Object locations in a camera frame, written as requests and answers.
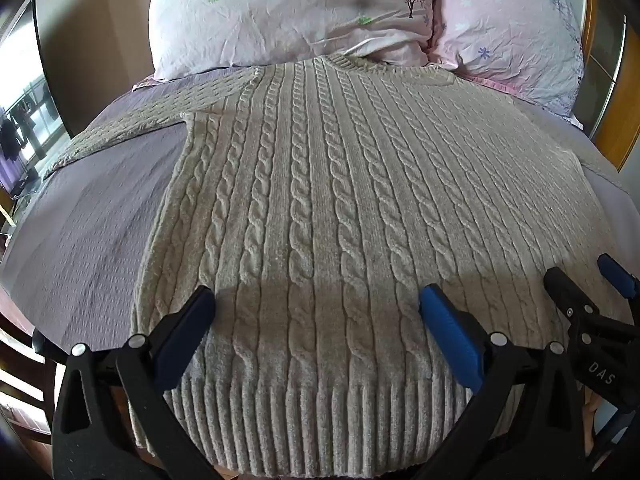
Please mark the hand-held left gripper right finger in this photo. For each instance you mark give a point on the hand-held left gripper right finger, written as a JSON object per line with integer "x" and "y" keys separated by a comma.
{"x": 450, "y": 336}

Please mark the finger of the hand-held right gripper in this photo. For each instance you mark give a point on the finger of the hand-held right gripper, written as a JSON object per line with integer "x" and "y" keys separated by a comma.
{"x": 564, "y": 287}
{"x": 617, "y": 274}

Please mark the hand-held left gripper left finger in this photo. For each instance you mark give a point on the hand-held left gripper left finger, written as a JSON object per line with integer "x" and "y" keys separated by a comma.
{"x": 186, "y": 331}

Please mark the wooden headboard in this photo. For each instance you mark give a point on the wooden headboard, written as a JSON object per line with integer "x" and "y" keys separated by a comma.
{"x": 627, "y": 125}

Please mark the lavender textured bedspread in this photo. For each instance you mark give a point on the lavender textured bedspread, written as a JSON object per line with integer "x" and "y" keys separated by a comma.
{"x": 90, "y": 210}

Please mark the pink flower print pillow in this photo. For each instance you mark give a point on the pink flower print pillow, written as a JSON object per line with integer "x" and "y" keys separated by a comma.
{"x": 505, "y": 35}

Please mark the window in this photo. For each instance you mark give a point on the window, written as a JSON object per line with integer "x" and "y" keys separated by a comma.
{"x": 25, "y": 110}

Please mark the white pillow with tree print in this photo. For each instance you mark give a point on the white pillow with tree print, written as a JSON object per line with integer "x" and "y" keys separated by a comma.
{"x": 280, "y": 15}

